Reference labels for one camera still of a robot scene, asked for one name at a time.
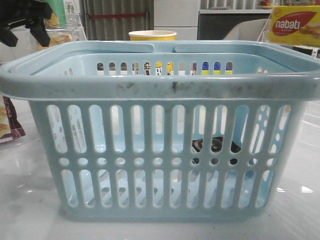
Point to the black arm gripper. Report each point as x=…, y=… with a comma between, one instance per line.
x=28, y=13

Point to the packaged yellow bread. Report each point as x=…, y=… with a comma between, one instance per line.
x=56, y=40

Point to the black tissue pack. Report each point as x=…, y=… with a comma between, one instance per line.
x=216, y=146

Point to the light blue plastic basket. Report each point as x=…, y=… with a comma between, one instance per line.
x=117, y=120

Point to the clear acrylic display shelf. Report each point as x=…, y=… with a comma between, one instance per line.
x=27, y=44

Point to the green cartoon snack package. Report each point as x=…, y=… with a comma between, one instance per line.
x=58, y=17

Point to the maroon snack bag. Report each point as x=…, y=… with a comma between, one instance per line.
x=10, y=128

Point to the yellow popcorn cup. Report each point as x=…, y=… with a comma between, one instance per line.
x=152, y=35

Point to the white cabinet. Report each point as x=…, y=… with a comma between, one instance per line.
x=180, y=16

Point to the beige chair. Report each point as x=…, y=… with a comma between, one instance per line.
x=251, y=30

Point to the yellow nabati wafer box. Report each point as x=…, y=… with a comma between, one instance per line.
x=295, y=25

